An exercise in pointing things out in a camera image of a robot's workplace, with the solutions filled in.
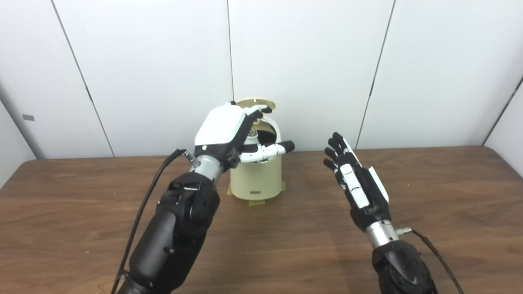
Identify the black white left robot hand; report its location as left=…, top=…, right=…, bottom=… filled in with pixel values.
left=194, top=101, right=295, bottom=169

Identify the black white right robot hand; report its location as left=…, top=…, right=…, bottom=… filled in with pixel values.
left=323, top=131, right=391, bottom=232

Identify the cream round bin lid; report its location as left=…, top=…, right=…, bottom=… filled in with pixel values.
left=236, top=98, right=276, bottom=119

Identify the cream-colored round bin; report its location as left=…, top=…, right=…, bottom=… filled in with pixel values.
left=229, top=98, right=284, bottom=200

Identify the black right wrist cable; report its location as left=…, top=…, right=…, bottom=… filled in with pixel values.
left=396, top=227, right=464, bottom=294

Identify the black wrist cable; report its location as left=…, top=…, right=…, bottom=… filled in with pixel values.
left=396, top=227, right=464, bottom=294
left=110, top=149, right=201, bottom=294

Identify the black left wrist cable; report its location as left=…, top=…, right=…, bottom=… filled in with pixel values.
left=110, top=149, right=201, bottom=294

